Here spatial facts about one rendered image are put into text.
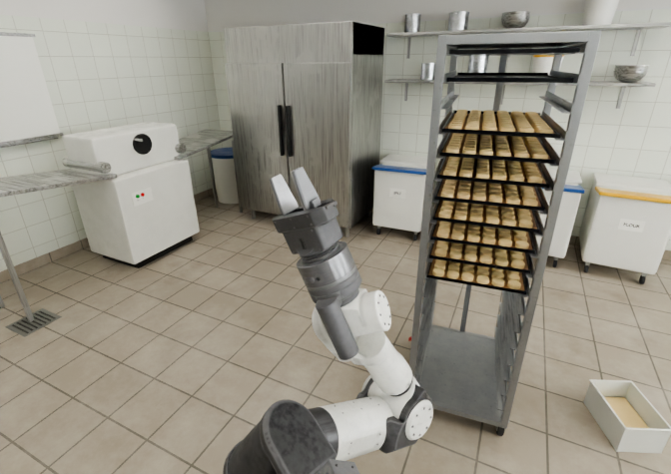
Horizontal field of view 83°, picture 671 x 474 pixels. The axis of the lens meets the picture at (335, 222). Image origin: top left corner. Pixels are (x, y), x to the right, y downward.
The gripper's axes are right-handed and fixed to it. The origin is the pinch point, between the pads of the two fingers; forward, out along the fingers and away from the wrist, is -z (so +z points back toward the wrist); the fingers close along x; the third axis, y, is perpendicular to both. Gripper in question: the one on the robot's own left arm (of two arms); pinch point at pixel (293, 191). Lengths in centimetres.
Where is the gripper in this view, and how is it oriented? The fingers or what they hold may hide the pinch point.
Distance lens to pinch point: 58.7
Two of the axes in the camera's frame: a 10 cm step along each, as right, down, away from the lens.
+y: -6.0, 4.3, -6.7
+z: 3.8, 9.0, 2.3
